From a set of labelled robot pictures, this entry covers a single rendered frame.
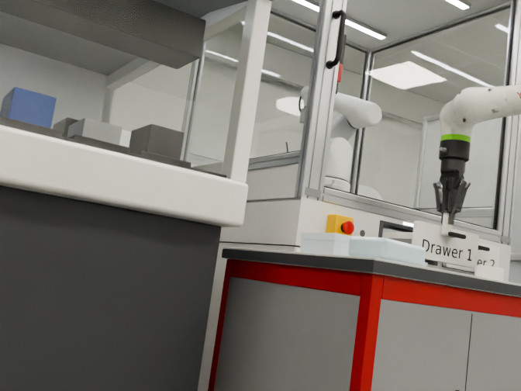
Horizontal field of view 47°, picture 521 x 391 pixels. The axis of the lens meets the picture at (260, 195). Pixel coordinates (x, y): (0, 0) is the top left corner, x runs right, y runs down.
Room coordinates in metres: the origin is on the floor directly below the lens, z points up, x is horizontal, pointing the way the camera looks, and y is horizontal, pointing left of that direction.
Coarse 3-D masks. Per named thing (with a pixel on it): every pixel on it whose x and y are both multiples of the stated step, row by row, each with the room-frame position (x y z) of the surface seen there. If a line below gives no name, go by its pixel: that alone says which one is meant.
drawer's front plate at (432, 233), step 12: (420, 228) 1.81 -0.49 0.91; (432, 228) 1.84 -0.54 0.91; (420, 240) 1.82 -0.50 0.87; (432, 240) 1.84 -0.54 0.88; (444, 240) 1.87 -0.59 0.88; (456, 240) 1.90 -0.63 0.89; (468, 240) 1.93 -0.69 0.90; (432, 252) 1.84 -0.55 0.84; (456, 252) 1.90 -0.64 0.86; (468, 252) 1.93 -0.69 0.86; (456, 264) 1.91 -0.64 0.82; (468, 264) 1.94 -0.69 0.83
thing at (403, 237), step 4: (384, 232) 1.95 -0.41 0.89; (388, 232) 1.93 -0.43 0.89; (392, 232) 1.92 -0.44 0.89; (396, 232) 1.90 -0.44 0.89; (400, 232) 1.89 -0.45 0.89; (404, 232) 1.87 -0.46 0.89; (408, 232) 1.86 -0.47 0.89; (384, 236) 1.95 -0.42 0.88; (388, 236) 1.93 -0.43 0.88; (392, 236) 1.92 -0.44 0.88; (396, 236) 1.90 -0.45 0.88; (400, 236) 1.89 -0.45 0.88; (404, 236) 1.87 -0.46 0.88; (408, 236) 1.86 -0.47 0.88; (400, 240) 1.88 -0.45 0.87; (404, 240) 1.87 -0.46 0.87; (408, 240) 1.85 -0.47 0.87
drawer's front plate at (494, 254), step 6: (486, 246) 2.20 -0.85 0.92; (492, 246) 2.22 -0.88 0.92; (480, 252) 2.19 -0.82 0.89; (486, 252) 2.21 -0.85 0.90; (492, 252) 2.23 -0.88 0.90; (498, 252) 2.24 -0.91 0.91; (480, 258) 2.19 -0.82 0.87; (486, 258) 2.21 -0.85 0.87; (492, 258) 2.23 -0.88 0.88; (498, 258) 2.24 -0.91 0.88; (444, 264) 2.10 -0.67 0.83; (450, 264) 2.11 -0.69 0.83; (480, 264) 2.19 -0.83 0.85; (486, 264) 2.21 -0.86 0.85; (492, 264) 2.23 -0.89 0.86; (498, 264) 2.24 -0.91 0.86; (468, 270) 2.16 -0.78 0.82
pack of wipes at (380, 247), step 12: (360, 240) 1.21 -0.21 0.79; (372, 240) 1.19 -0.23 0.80; (384, 240) 1.17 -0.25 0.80; (396, 240) 1.20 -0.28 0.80; (348, 252) 1.24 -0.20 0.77; (360, 252) 1.21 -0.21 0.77; (372, 252) 1.19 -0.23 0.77; (384, 252) 1.17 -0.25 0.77; (396, 252) 1.19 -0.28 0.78; (408, 252) 1.22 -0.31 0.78; (420, 252) 1.25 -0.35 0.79; (420, 264) 1.25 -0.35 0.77
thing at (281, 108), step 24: (288, 0) 1.99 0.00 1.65; (312, 0) 1.87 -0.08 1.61; (288, 24) 1.97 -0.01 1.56; (312, 24) 1.85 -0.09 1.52; (288, 48) 1.95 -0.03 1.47; (312, 48) 1.84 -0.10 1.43; (264, 72) 2.07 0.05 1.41; (288, 72) 1.94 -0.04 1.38; (264, 96) 2.05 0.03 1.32; (288, 96) 1.92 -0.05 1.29; (264, 120) 2.03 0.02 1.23; (288, 120) 1.90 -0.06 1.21; (264, 144) 2.01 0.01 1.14; (288, 144) 1.89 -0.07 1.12
